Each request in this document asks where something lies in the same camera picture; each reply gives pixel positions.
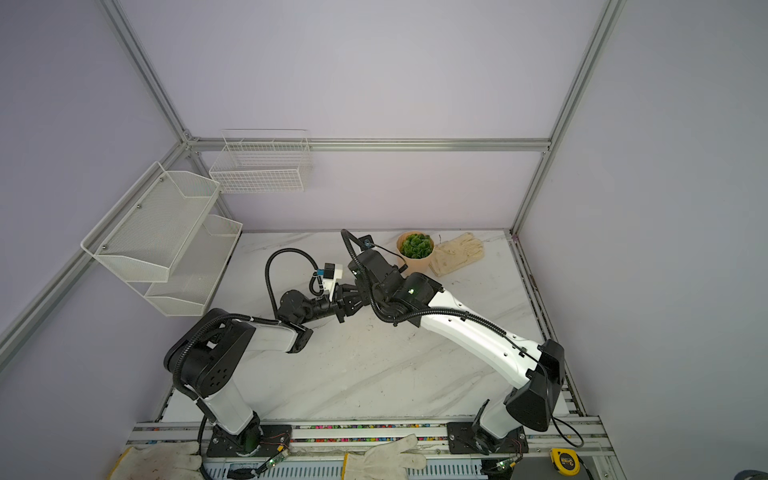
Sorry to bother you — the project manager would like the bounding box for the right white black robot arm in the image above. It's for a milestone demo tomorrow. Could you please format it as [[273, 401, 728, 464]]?
[[341, 229, 566, 455]]

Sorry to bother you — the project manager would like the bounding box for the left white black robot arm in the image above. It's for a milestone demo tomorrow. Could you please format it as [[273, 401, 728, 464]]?
[[163, 248, 369, 456]]

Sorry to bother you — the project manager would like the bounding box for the potted green plant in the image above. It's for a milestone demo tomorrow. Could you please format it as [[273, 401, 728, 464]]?
[[396, 231, 435, 276]]

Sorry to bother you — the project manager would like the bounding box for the beige work glove on table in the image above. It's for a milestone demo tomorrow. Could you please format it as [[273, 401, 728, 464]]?
[[430, 233, 485, 277]]

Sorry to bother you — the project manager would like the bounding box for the white mesh shelf lower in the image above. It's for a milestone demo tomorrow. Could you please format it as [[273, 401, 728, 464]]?
[[144, 215, 242, 317]]

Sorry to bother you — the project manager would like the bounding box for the white mesh shelf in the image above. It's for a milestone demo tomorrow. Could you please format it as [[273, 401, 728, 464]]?
[[144, 215, 242, 317], [80, 162, 220, 283]]

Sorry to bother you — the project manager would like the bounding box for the white glove front centre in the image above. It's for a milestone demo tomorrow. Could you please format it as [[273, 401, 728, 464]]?
[[341, 434, 428, 480]]

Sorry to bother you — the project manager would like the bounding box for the white glove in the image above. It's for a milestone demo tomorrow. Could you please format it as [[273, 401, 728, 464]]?
[[341, 434, 428, 480], [107, 442, 203, 480]]

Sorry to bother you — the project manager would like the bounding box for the white mesh shelf upper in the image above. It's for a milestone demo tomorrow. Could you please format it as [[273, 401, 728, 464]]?
[[80, 162, 220, 283]]

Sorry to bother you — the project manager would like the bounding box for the white glove front left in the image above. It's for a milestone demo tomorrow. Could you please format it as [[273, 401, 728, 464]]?
[[107, 442, 203, 480]]

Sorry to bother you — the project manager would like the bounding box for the yellow tape measure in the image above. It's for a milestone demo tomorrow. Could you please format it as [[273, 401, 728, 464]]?
[[550, 448, 582, 477]]

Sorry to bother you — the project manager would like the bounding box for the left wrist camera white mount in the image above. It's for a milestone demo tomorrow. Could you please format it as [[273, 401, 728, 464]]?
[[316, 263, 344, 299]]

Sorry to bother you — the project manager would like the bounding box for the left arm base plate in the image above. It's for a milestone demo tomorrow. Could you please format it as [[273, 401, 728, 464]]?
[[206, 424, 292, 458]]

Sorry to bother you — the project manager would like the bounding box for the white wire basket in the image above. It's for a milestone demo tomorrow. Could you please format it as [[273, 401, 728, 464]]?
[[209, 129, 313, 194]]

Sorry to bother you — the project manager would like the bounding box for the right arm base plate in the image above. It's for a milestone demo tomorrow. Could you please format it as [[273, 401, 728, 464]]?
[[446, 422, 529, 455]]

